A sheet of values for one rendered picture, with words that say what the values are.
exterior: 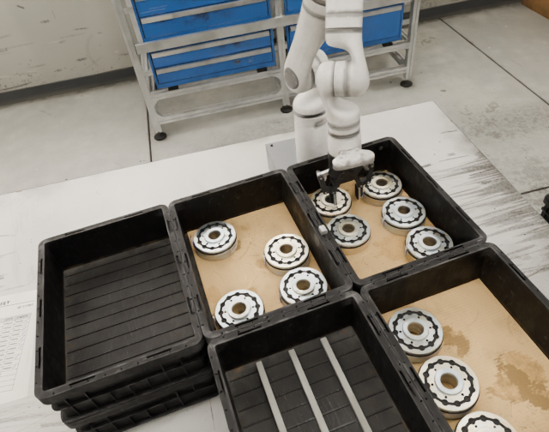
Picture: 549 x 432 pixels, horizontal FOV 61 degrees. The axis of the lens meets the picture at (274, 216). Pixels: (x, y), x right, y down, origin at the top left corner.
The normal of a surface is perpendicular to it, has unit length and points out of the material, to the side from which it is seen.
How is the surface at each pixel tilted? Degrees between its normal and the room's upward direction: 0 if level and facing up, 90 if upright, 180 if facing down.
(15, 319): 0
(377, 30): 90
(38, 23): 90
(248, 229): 0
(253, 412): 0
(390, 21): 90
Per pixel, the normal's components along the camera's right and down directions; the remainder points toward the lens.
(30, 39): 0.23, 0.68
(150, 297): -0.10, -0.70
